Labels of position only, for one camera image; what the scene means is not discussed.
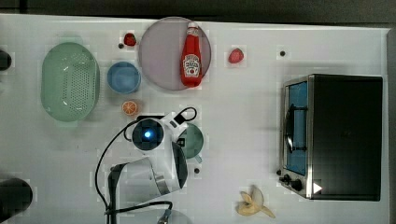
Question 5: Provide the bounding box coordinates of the mint green mug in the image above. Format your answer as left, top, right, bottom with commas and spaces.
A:
177, 123, 204, 163

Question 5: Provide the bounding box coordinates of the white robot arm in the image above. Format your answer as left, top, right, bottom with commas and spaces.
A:
106, 112, 188, 224

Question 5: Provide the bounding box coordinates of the red ketchup bottle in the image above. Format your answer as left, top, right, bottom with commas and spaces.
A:
180, 22, 203, 88

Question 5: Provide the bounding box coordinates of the pink red strawberry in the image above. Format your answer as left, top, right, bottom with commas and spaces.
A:
228, 48, 245, 63

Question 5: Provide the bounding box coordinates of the orange slice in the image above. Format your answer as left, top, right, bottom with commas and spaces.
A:
121, 101, 138, 116

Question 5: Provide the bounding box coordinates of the lilac round plate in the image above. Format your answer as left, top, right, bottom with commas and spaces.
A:
137, 16, 212, 91

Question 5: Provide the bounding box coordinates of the blue bowl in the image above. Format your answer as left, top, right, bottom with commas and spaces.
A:
107, 62, 141, 94

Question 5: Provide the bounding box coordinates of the peeled banana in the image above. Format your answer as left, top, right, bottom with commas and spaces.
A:
236, 186, 276, 218

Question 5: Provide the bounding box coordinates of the green perforated colander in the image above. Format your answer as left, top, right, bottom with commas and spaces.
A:
40, 42, 100, 122

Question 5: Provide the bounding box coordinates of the silver toaster oven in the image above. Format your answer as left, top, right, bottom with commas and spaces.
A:
276, 74, 383, 202

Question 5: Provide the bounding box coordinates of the black cylinder top left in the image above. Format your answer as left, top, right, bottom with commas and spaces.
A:
0, 50, 12, 71

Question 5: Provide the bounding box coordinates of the black cylinder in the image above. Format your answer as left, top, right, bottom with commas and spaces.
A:
0, 178, 33, 222
0, 50, 12, 71

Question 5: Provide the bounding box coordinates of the black cylinder bottom left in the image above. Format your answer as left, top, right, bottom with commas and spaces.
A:
0, 178, 33, 222

